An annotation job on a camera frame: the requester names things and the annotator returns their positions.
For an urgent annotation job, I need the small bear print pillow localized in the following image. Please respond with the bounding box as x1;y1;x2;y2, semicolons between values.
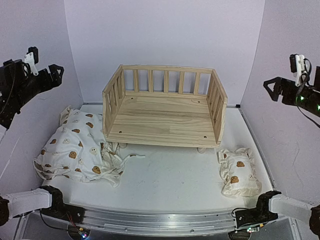
217;148;262;198

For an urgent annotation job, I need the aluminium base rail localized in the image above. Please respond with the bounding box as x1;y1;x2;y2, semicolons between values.
14;204;301;240

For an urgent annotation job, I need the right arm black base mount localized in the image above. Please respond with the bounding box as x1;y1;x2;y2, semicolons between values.
231;206;279;230

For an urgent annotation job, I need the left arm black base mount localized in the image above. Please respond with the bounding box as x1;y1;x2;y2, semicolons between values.
40;198;85;225

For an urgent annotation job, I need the bear print cream cushion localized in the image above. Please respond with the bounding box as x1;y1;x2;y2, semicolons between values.
33;107;140;188

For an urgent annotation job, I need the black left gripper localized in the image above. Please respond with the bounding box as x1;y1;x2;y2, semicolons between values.
11;63;63;108

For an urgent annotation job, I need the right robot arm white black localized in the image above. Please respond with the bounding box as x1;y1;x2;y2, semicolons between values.
251;66;320;236

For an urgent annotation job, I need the wooden pet bed frame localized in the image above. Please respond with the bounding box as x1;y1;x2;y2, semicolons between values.
102;65;228;153

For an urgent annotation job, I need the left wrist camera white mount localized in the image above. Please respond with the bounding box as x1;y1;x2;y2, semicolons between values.
23;46;39;76

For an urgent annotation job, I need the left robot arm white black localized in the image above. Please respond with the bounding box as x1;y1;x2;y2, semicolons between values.
0;59;67;226

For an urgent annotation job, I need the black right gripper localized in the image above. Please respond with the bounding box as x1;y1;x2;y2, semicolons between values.
262;77;320;116

